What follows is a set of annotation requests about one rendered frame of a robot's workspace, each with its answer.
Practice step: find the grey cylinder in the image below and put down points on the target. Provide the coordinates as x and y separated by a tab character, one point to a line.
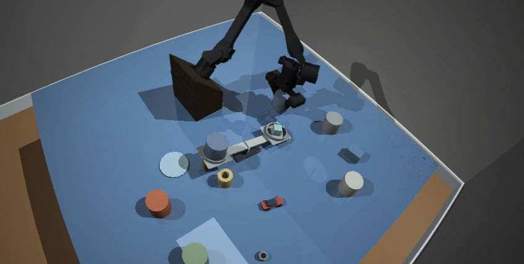
351	183
332	123

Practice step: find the reddish-brown cylinder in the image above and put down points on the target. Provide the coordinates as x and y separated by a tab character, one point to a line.
158	203

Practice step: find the blue block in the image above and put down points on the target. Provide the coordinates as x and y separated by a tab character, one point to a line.
354	153

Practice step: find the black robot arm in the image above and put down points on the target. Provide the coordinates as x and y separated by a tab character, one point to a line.
223	51

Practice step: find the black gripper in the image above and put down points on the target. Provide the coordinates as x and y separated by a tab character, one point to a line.
277	81

